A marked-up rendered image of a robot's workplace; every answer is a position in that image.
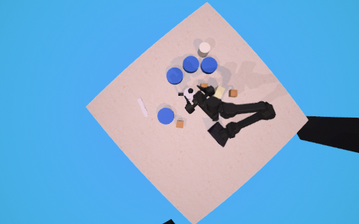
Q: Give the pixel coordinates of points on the blue cylinder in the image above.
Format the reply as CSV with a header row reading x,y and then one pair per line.
x,y
208,65
165,116
174,76
190,64

